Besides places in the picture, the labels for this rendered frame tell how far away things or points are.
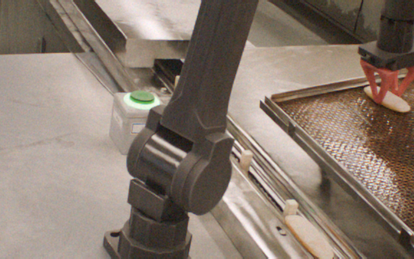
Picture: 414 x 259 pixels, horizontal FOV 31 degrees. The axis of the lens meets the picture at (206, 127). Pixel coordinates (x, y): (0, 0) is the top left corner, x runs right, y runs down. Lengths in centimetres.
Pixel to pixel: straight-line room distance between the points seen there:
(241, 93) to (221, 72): 65
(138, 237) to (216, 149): 15
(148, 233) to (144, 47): 57
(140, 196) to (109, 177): 23
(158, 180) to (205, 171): 6
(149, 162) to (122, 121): 29
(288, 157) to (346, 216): 18
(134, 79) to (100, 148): 20
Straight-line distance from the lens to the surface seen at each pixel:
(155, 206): 87
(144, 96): 117
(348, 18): 442
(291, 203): 103
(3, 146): 117
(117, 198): 106
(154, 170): 87
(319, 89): 133
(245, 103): 144
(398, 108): 129
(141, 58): 139
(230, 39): 82
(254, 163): 116
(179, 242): 91
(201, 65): 83
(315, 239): 99
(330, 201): 117
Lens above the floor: 138
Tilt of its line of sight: 25 degrees down
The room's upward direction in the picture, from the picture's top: 11 degrees clockwise
